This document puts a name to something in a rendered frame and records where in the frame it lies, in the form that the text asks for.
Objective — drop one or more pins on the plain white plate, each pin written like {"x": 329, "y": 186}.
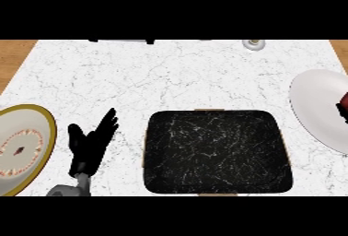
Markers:
{"x": 317, "y": 106}

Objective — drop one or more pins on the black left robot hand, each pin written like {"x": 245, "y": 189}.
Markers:
{"x": 89, "y": 144}

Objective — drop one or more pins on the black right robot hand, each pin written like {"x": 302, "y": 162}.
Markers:
{"x": 342, "y": 112}

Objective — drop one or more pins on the gold-rimmed patterned plate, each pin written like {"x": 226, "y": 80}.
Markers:
{"x": 21, "y": 150}

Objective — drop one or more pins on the red bell pepper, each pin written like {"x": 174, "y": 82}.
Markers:
{"x": 345, "y": 99}

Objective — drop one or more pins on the black marble tray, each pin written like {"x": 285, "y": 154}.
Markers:
{"x": 217, "y": 151}

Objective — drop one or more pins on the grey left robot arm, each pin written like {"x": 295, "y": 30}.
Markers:
{"x": 74, "y": 188}

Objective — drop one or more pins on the small white round fixture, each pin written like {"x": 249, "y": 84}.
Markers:
{"x": 252, "y": 44}

